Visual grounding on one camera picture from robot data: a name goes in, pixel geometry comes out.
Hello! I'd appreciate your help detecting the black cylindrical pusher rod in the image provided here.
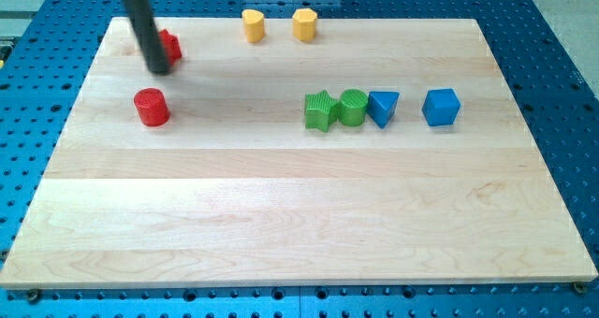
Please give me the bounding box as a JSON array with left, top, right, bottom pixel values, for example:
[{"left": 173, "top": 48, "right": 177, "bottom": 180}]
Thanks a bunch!
[{"left": 122, "top": 0, "right": 171, "bottom": 75}]

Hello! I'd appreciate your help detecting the red star block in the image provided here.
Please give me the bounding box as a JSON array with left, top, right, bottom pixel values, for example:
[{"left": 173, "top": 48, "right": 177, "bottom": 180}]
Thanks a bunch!
[{"left": 158, "top": 29, "right": 183, "bottom": 65}]

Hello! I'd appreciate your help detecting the green star block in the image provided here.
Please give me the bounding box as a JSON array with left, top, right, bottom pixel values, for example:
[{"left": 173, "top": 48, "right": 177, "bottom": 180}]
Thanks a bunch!
[{"left": 304, "top": 90, "right": 341, "bottom": 132}]

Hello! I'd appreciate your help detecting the red cylinder block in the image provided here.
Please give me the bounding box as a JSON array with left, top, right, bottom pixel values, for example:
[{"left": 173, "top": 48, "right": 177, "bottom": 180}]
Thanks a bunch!
[{"left": 133, "top": 88, "right": 170, "bottom": 127}]

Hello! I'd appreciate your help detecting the yellow heart block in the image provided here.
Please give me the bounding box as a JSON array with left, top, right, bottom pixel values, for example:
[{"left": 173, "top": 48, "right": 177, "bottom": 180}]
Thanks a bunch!
[{"left": 241, "top": 9, "right": 266, "bottom": 43}]

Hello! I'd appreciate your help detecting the yellow hexagon block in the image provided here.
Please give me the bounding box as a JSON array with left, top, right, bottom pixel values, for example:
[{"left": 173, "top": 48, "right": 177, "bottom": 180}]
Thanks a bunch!
[{"left": 292, "top": 8, "right": 318, "bottom": 42}]

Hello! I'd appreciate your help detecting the green cylinder block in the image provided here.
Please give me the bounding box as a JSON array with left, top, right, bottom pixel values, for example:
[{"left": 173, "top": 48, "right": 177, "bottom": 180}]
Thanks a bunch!
[{"left": 339, "top": 89, "right": 368, "bottom": 127}]

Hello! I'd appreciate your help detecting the blue triangle block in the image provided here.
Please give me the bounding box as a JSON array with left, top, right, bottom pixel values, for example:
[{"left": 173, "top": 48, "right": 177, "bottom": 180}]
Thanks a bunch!
[{"left": 366, "top": 91, "right": 400, "bottom": 129}]

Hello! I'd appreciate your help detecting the light wooden board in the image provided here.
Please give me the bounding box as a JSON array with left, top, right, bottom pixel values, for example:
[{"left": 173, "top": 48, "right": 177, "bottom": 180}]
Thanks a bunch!
[{"left": 1, "top": 18, "right": 597, "bottom": 289}]

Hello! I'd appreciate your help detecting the blue cube block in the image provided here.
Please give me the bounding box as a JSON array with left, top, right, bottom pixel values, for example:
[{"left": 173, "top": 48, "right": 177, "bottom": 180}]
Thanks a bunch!
[{"left": 421, "top": 88, "right": 460, "bottom": 126}]

